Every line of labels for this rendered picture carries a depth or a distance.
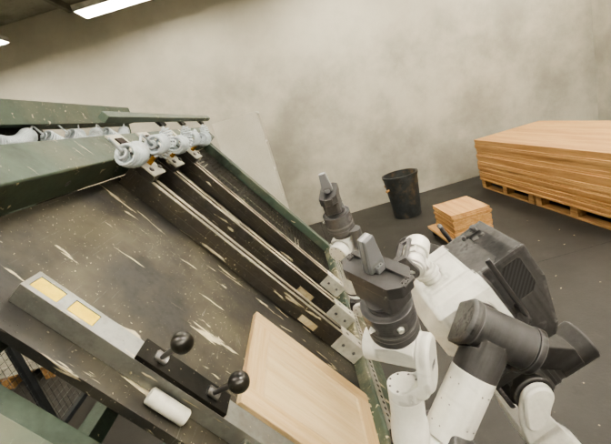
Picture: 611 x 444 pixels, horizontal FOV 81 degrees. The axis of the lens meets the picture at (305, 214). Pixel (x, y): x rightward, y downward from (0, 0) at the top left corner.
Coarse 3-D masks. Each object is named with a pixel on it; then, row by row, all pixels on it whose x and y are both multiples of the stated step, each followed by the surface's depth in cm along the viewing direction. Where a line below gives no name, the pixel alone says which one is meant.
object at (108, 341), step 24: (24, 288) 58; (48, 312) 60; (96, 312) 65; (72, 336) 61; (96, 336) 61; (120, 336) 64; (120, 360) 62; (144, 384) 64; (168, 384) 64; (192, 408) 66; (240, 408) 72; (216, 432) 67; (240, 432) 68; (264, 432) 71
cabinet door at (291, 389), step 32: (256, 320) 108; (256, 352) 95; (288, 352) 107; (256, 384) 84; (288, 384) 94; (320, 384) 106; (352, 384) 120; (256, 416) 77; (288, 416) 84; (320, 416) 93; (352, 416) 105
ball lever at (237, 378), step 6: (234, 372) 61; (240, 372) 61; (228, 378) 61; (234, 378) 60; (240, 378) 60; (246, 378) 61; (228, 384) 60; (234, 384) 60; (240, 384) 60; (246, 384) 60; (210, 390) 67; (216, 390) 66; (222, 390) 65; (234, 390) 60; (240, 390) 60; (210, 396) 67; (216, 396) 67
